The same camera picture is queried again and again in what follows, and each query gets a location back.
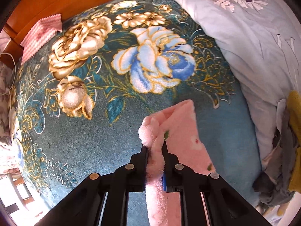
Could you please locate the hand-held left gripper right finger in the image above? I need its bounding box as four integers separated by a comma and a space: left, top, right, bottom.
162, 141, 278, 226

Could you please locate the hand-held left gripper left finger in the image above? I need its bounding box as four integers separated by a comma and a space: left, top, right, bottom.
48, 144, 149, 226

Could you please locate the pink floral fleece garment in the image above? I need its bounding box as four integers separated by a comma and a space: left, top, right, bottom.
139, 99, 216, 226

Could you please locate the teal floral blanket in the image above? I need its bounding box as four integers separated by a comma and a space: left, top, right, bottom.
9, 0, 262, 226

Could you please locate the dark grey garment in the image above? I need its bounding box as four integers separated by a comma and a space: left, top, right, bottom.
253, 106, 299, 206

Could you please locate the mustard yellow garment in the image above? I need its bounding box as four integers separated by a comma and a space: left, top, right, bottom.
286, 91, 301, 192

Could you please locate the light blue floral quilt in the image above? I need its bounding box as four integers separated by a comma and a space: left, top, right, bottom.
166, 0, 301, 160

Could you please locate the faded floral fabric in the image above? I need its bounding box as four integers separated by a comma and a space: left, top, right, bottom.
0, 61, 26, 175

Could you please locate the pink striped cloth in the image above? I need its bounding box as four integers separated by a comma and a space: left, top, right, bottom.
20, 14, 63, 65

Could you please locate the wooden furniture frame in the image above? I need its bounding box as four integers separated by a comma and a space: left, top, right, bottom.
5, 176, 36, 215

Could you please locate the white cable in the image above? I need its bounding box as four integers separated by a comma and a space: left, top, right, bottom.
0, 52, 18, 97

